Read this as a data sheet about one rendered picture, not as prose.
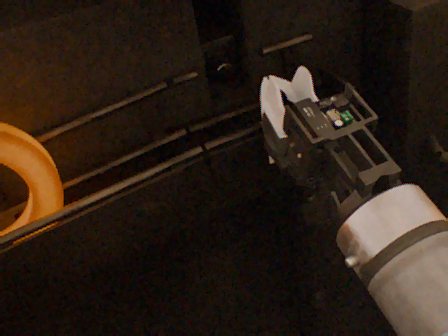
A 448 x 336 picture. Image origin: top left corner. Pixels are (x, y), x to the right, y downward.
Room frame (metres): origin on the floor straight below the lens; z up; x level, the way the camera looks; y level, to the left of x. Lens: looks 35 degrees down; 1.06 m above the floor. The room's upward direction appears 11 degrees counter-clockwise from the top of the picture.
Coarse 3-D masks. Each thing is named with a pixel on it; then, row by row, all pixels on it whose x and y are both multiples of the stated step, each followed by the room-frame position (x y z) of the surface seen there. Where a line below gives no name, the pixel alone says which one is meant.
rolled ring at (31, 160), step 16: (0, 128) 0.50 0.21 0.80; (16, 128) 0.52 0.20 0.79; (0, 144) 0.48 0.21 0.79; (16, 144) 0.49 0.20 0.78; (32, 144) 0.50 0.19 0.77; (0, 160) 0.48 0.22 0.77; (16, 160) 0.49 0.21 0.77; (32, 160) 0.49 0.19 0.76; (48, 160) 0.50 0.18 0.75; (32, 176) 0.49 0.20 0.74; (48, 176) 0.49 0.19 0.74; (32, 192) 0.49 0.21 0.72; (48, 192) 0.49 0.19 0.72; (32, 208) 0.49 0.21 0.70; (48, 208) 0.49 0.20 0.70; (16, 224) 0.50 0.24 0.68
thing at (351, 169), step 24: (288, 120) 0.45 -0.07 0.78; (312, 120) 0.43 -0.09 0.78; (336, 120) 0.45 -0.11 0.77; (360, 120) 0.45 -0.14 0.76; (312, 144) 0.41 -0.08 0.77; (336, 144) 0.42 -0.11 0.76; (360, 144) 0.42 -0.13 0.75; (312, 168) 0.42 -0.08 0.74; (336, 168) 0.40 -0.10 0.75; (360, 168) 0.39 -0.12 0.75; (384, 168) 0.37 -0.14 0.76; (336, 192) 0.40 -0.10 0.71; (360, 192) 0.36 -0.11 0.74; (336, 216) 0.37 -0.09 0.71
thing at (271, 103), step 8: (264, 80) 0.56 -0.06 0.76; (272, 80) 0.51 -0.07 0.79; (264, 88) 0.55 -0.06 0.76; (272, 88) 0.51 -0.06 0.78; (264, 96) 0.53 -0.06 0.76; (272, 96) 0.51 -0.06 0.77; (280, 96) 0.50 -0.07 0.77; (264, 104) 0.53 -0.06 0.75; (272, 104) 0.51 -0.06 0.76; (280, 104) 0.50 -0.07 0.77; (272, 112) 0.51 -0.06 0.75; (280, 112) 0.50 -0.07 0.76; (272, 120) 0.51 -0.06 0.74; (280, 120) 0.50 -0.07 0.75; (280, 128) 0.49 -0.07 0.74; (280, 136) 0.48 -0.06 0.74
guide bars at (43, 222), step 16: (336, 96) 0.58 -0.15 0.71; (256, 128) 0.54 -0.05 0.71; (208, 144) 0.53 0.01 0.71; (224, 144) 0.53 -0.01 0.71; (176, 160) 0.52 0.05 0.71; (208, 160) 0.53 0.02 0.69; (144, 176) 0.50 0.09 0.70; (96, 192) 0.49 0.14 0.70; (112, 192) 0.49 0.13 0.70; (64, 208) 0.48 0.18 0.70; (80, 208) 0.48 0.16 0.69; (32, 224) 0.47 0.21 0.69; (48, 224) 0.47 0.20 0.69; (0, 240) 0.46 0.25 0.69; (16, 240) 0.46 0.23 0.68
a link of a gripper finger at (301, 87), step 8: (296, 72) 0.53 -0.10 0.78; (304, 72) 0.52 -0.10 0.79; (280, 80) 0.56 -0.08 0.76; (296, 80) 0.53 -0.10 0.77; (304, 80) 0.52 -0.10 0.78; (280, 88) 0.55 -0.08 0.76; (288, 88) 0.55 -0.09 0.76; (296, 88) 0.53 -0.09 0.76; (304, 88) 0.52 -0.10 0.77; (312, 88) 0.51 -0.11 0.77; (288, 96) 0.54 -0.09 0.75; (296, 96) 0.53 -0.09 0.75; (304, 96) 0.52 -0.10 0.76; (312, 96) 0.51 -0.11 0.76; (288, 104) 0.53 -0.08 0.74
